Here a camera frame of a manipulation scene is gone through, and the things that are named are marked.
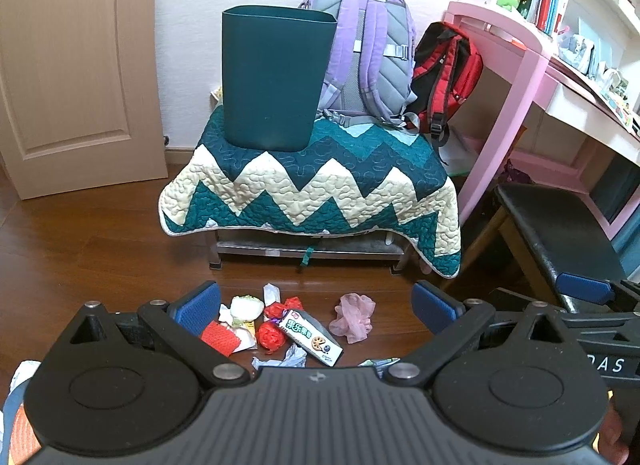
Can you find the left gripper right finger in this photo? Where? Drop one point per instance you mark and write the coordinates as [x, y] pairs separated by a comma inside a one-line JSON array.
[[456, 329]]

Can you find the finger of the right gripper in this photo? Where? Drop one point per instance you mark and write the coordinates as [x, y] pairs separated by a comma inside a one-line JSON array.
[[584, 288]]

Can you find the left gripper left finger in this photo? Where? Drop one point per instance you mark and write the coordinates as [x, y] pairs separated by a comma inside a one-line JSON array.
[[176, 329]]

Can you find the white tissue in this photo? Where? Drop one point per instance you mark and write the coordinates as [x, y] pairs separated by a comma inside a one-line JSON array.
[[242, 310]]

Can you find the dark green trash bin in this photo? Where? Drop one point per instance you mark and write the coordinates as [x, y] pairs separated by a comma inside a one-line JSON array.
[[274, 59]]

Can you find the right hand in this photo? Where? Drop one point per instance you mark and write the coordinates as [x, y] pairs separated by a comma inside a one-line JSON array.
[[610, 443]]

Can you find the black padded stool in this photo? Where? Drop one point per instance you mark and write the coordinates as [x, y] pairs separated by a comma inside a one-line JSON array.
[[549, 231]]

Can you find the red crumpled wrapper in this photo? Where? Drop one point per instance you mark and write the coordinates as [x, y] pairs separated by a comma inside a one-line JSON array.
[[269, 335]]

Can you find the pink crumpled plastic bag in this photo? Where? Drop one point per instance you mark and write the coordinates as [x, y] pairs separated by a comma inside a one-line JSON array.
[[353, 318]]

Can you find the silver crumpled wrapper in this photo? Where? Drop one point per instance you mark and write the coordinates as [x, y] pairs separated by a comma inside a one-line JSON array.
[[295, 356]]

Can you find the green white snack box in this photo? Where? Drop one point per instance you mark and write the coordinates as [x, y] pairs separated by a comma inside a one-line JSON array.
[[308, 333]]

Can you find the teal cream zigzag quilt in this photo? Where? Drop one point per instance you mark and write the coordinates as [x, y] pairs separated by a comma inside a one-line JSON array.
[[346, 181]]

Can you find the desk clutter items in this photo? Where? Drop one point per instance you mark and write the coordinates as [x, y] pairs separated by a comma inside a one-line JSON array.
[[591, 58]]

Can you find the beige wooden door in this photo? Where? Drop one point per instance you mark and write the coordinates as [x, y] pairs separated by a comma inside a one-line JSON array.
[[79, 97]]

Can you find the red black backpack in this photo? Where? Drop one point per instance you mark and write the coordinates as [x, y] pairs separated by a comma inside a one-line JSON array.
[[448, 68]]

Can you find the purple grey backpack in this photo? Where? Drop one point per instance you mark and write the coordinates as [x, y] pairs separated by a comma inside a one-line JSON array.
[[368, 78]]

